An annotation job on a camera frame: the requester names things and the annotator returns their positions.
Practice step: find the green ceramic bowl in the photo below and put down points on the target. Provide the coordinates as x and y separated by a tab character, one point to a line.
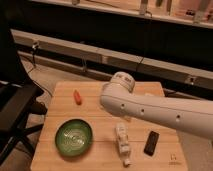
73	138

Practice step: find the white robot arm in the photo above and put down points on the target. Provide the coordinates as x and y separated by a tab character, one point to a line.
188	115

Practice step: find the orange carrot toy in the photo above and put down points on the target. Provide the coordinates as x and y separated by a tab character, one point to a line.
77	97

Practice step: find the white plastic bottle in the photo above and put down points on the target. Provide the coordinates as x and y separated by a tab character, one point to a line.
123	144

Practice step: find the black remote control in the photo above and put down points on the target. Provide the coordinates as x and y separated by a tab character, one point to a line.
151	143

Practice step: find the black office chair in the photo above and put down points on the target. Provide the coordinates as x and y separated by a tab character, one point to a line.
18	95

